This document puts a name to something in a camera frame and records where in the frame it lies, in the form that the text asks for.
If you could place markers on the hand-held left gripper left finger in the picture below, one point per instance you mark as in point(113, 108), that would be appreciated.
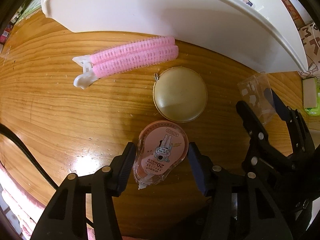
point(126, 165)

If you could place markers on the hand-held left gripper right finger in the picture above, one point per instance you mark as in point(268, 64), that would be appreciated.
point(197, 167)

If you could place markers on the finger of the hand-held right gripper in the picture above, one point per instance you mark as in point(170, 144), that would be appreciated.
point(282, 107)
point(252, 120)

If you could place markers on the clear plastic box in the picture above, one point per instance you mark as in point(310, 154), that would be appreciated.
point(252, 90)

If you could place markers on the pink correction tape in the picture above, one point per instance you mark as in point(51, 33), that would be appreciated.
point(162, 150)

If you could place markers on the white plastic bin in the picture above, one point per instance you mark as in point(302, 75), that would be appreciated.
point(150, 12)

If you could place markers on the green tissue pack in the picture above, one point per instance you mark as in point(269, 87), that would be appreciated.
point(311, 97)

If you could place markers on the printed canvas bag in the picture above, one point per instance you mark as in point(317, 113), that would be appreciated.
point(312, 50)

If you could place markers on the gold round compact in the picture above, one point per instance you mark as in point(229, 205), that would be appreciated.
point(180, 95)

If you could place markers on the brown print board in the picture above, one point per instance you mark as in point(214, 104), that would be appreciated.
point(290, 7)

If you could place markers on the pink hair roller clip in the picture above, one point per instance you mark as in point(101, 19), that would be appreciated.
point(135, 52)

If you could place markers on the pink cloth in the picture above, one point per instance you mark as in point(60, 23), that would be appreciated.
point(15, 205)

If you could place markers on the leaf print box white label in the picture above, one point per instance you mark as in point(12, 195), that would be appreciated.
point(32, 7)

